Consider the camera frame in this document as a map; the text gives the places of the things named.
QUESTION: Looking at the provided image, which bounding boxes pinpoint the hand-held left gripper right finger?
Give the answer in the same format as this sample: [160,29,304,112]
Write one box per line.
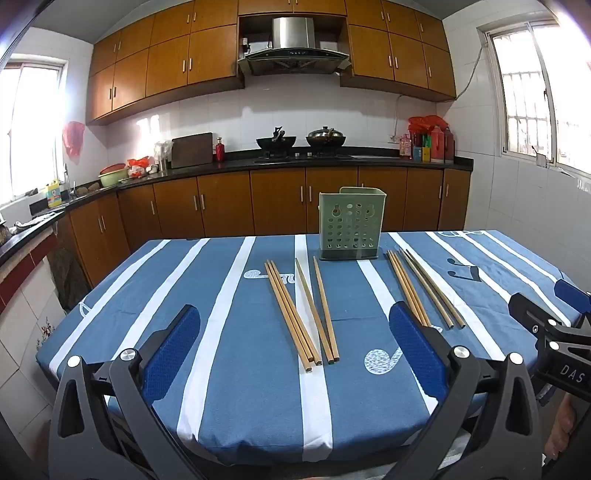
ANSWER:
[389,302,543,480]

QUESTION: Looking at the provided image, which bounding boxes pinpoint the black wok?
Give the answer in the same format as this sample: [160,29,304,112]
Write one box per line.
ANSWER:
[256,126,298,149]

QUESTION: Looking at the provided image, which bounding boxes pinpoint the person's right hand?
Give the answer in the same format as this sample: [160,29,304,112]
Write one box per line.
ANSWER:
[545,399,578,462]

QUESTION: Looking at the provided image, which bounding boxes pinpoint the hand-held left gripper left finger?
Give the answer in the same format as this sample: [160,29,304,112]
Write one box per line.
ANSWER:
[48,304,206,480]

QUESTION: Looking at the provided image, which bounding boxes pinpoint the black kitchen countertop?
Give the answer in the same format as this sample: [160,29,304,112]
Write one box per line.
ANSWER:
[0,147,475,268]

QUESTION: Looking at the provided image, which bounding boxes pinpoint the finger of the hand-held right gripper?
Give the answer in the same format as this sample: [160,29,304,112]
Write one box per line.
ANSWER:
[508,293,561,341]
[554,279,591,319]

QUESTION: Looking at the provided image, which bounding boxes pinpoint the red bag over bottles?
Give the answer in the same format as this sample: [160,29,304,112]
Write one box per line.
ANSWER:
[409,115,450,136]

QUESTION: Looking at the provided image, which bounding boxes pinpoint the black gas stove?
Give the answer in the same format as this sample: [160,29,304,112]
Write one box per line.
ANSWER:
[253,152,352,164]

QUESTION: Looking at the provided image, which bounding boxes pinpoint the red hanging plastic bag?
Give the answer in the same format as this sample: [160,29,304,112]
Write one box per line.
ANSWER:
[62,121,85,158]

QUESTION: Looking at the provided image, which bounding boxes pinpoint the orange wooden base cabinets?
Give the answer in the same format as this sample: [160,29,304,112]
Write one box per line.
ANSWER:
[55,167,472,289]

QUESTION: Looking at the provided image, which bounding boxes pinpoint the dark wooden cutting board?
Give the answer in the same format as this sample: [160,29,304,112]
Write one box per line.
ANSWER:
[171,132,214,169]

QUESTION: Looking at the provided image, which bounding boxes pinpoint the red white plastic bag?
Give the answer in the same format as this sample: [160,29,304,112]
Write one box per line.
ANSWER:
[127,157,156,178]

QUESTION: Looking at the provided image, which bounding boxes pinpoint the small kitchen window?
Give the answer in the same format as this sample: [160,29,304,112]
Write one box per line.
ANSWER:
[0,58,68,204]

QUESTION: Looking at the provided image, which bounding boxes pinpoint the large barred window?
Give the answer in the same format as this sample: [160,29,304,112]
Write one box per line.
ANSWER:
[478,18,591,178]

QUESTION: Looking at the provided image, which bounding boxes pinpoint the orange wooden wall cabinets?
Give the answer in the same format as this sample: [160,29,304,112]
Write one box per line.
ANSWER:
[86,0,458,126]

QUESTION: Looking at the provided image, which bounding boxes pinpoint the blue white striped tablecloth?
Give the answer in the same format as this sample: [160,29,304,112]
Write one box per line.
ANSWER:
[36,229,585,467]

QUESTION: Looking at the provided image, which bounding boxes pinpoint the pot with glass lid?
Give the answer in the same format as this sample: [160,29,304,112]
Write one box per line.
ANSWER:
[305,126,346,147]

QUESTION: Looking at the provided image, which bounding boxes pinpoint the white wall cable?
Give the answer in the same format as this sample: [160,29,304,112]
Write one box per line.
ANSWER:
[394,44,488,139]

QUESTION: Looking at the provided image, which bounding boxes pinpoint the dark sack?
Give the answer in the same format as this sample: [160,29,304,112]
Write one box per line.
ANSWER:
[48,248,91,311]

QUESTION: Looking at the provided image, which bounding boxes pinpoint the green perforated utensil holder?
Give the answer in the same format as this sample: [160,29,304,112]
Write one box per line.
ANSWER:
[315,187,387,262]

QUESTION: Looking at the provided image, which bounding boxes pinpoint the steel range hood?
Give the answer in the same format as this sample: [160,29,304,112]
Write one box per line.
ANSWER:
[237,17,350,77]

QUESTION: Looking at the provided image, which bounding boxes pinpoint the green plastic basin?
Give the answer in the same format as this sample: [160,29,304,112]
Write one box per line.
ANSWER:
[98,164,129,188]

